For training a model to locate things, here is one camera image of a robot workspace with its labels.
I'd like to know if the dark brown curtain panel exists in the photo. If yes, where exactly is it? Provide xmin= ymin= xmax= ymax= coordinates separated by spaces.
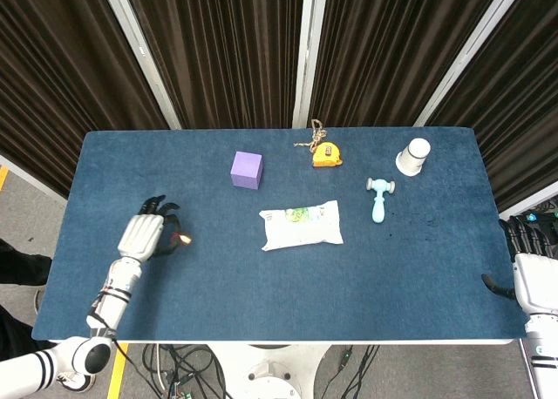
xmin=309 ymin=0 xmax=509 ymax=128
xmin=121 ymin=0 xmax=306 ymax=130
xmin=425 ymin=0 xmax=558 ymax=213
xmin=0 ymin=0 xmax=171 ymax=200

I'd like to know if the white plastic wipes packet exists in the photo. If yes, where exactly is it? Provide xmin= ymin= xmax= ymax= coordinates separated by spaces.
xmin=258 ymin=199 xmax=344 ymax=252

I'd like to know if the yellow tape measure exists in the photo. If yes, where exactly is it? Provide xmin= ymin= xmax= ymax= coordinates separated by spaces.
xmin=311 ymin=142 xmax=344 ymax=169

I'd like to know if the white paper cup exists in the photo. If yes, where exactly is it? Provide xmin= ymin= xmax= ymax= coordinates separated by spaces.
xmin=395 ymin=138 xmax=432 ymax=177

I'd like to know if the light blue toy hammer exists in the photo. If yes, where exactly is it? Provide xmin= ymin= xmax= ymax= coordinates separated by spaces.
xmin=365 ymin=177 xmax=397 ymax=224

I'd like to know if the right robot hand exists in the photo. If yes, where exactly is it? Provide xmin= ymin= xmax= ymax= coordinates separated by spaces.
xmin=480 ymin=213 xmax=558 ymax=316

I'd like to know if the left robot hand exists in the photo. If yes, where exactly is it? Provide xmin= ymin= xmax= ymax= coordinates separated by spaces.
xmin=116 ymin=193 xmax=185 ymax=261

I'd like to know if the black floor cable bundle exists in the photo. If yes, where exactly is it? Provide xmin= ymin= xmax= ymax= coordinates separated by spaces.
xmin=320 ymin=344 xmax=380 ymax=399
xmin=141 ymin=344 xmax=239 ymax=399

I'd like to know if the braided beige rope lanyard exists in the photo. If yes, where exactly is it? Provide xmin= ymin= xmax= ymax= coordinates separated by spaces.
xmin=293 ymin=118 xmax=329 ymax=152

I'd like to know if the black and white sneaker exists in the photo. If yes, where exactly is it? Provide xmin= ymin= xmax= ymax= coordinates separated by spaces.
xmin=55 ymin=369 xmax=96 ymax=394

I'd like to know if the white partition base rail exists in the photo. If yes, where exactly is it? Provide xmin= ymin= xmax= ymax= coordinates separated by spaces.
xmin=0 ymin=153 xmax=67 ymax=200
xmin=500 ymin=179 xmax=558 ymax=220

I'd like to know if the purple foam cube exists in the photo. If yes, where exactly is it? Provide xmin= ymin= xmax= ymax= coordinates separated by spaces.
xmin=229 ymin=151 xmax=264 ymax=189

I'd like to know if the white partition post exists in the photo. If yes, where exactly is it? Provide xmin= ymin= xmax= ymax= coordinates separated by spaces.
xmin=412 ymin=0 xmax=522 ymax=128
xmin=290 ymin=0 xmax=329 ymax=129
xmin=99 ymin=0 xmax=182 ymax=131

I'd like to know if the blue table cloth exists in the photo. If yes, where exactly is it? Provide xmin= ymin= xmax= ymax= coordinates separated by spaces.
xmin=31 ymin=126 xmax=531 ymax=342

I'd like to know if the white pedestal base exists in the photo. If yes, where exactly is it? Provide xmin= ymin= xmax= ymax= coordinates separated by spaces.
xmin=208 ymin=344 xmax=337 ymax=399

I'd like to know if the black trouser leg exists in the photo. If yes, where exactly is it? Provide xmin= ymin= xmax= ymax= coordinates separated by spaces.
xmin=0 ymin=237 xmax=53 ymax=287
xmin=0 ymin=305 xmax=44 ymax=362

